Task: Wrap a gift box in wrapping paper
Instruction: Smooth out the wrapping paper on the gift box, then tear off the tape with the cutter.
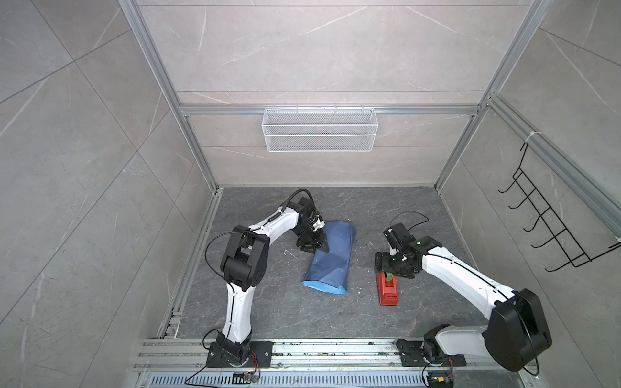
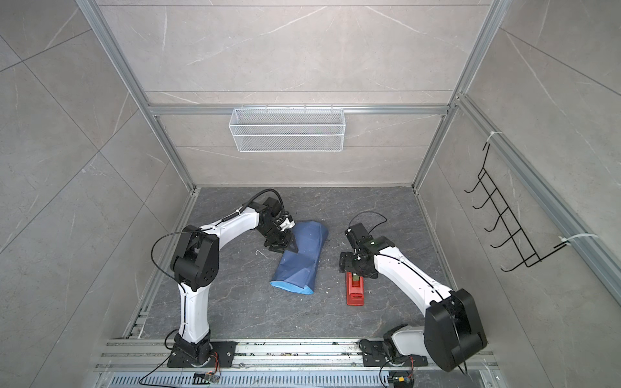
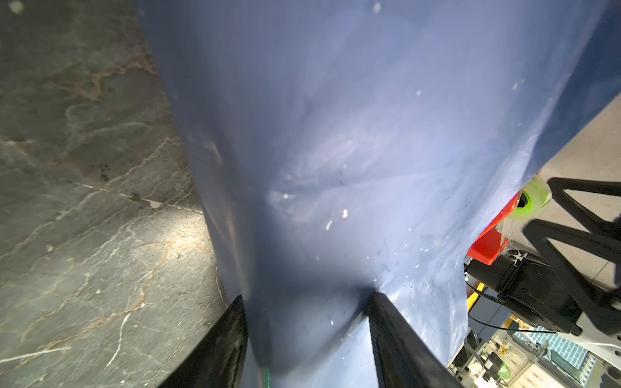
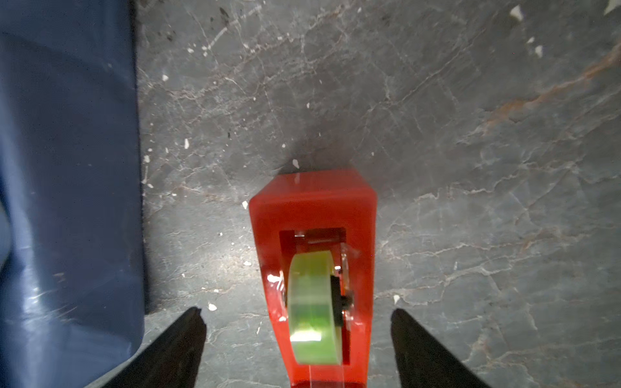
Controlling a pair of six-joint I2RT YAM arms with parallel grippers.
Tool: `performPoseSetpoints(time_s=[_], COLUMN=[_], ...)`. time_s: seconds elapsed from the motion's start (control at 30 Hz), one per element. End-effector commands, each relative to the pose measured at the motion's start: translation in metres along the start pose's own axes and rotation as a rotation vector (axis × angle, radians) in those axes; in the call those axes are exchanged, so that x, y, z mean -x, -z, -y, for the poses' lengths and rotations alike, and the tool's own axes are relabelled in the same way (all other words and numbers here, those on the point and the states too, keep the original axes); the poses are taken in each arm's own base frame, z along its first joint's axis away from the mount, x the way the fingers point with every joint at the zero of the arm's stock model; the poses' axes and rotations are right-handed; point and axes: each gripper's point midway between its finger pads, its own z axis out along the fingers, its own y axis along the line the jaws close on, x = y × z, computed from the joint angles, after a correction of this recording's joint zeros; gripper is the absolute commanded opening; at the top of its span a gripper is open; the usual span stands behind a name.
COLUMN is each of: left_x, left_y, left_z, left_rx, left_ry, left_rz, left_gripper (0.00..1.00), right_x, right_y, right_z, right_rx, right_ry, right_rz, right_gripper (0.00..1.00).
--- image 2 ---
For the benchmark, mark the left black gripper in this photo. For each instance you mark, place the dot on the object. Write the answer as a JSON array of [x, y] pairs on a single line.
[[288, 243]]

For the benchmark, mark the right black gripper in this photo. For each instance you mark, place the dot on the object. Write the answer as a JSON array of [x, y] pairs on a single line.
[[346, 264]]

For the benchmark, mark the red tape dispenser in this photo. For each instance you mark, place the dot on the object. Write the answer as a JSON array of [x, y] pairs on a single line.
[[354, 290]]

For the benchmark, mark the light blue wrapping paper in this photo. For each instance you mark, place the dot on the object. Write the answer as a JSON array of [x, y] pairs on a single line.
[[296, 272]]

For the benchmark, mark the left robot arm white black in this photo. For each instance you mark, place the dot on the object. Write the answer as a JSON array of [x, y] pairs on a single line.
[[195, 265]]

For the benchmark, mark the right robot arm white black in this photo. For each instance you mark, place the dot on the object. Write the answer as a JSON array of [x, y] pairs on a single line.
[[453, 331]]

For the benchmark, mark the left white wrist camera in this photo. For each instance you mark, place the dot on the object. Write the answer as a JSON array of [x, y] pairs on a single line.
[[285, 222]]

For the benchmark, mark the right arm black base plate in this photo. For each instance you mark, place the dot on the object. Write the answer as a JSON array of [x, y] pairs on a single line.
[[378, 353]]

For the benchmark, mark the white wire mesh basket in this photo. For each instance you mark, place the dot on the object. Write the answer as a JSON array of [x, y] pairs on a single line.
[[288, 129]]

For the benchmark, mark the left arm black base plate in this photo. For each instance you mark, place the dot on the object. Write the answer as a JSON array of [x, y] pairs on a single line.
[[218, 354]]

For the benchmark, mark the black wire hook rack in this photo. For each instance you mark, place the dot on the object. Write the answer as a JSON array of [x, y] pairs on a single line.
[[507, 221]]

